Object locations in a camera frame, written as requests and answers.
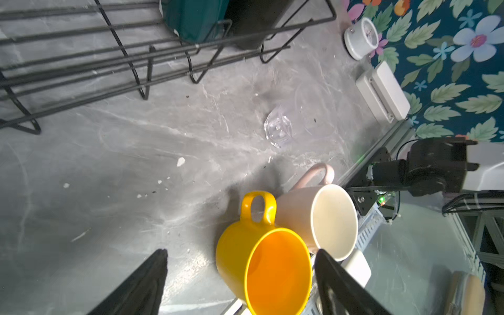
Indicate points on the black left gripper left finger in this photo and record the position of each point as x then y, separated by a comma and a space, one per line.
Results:
142, 291

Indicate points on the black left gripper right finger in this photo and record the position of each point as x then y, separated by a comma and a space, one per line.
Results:
339, 292

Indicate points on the yellow mug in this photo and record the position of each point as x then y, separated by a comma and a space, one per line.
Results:
267, 267

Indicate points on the green mug white inside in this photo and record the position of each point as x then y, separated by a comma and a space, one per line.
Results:
195, 21

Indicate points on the black mug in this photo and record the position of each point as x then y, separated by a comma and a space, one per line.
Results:
253, 16

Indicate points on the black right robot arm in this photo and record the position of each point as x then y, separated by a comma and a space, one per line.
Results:
489, 174

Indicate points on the white device at front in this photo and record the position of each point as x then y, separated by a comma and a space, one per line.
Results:
357, 266

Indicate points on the clear glass cup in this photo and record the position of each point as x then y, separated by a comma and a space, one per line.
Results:
304, 116

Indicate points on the white rectangular box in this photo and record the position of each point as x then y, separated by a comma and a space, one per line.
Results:
383, 95

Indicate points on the white round clock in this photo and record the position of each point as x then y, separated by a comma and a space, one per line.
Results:
361, 38

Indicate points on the cream mug pink handle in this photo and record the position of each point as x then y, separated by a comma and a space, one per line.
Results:
320, 212

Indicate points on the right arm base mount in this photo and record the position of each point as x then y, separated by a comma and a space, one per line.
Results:
431, 166

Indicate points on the black wire dish rack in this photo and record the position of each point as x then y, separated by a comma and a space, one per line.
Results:
61, 55

